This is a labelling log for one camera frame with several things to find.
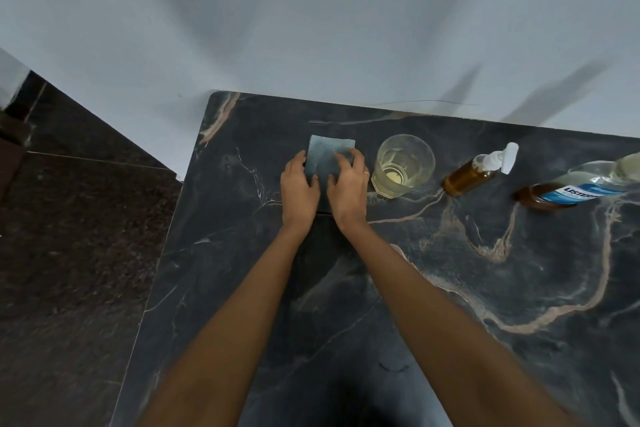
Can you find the person's left hand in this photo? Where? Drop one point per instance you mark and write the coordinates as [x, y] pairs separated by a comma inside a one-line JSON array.
[[299, 196]]

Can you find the person's right hand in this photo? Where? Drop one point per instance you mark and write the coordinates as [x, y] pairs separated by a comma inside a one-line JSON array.
[[350, 191]]

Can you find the grey-blue cloth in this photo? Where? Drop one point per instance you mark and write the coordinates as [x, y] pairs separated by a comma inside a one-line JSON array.
[[325, 154]]

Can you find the clear drinking glass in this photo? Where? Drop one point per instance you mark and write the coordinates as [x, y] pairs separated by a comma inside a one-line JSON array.
[[402, 166]]

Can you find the small clear pump bottle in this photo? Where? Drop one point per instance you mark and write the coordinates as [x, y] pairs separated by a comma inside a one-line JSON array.
[[467, 179]]

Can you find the white pump dispenser head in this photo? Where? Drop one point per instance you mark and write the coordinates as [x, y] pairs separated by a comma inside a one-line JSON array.
[[500, 159]]

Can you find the mouthwash bottle with blue label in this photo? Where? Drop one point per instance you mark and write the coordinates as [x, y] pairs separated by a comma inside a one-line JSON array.
[[565, 189]]

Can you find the translucent mouthwash bottle cap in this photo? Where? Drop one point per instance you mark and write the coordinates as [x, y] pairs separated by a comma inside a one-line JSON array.
[[631, 165]]

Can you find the person's left forearm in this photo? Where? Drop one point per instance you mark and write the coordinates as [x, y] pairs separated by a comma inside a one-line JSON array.
[[220, 336]]

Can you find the person's right forearm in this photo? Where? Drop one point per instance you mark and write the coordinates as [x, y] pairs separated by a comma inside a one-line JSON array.
[[460, 336]]

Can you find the black marble table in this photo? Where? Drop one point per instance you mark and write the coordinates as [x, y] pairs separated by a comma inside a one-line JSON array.
[[225, 266]]

